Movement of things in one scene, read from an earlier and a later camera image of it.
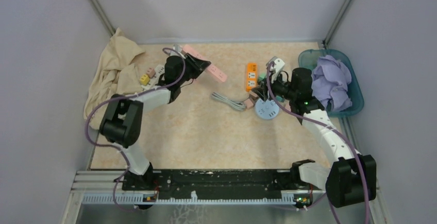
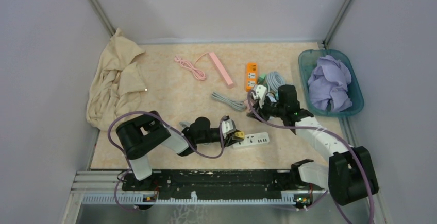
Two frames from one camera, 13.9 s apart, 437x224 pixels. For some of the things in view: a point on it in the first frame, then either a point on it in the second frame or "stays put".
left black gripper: [198, 66] → [230, 140]
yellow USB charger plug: [144, 80] → [240, 134]
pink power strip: [212, 69] → [222, 69]
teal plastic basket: [308, 58] stays put
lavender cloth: [330, 80] stays put
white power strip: [159, 70] → [254, 139]
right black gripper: [264, 89] → [264, 116]
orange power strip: [251, 75] stays put
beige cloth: [115, 74] stays put
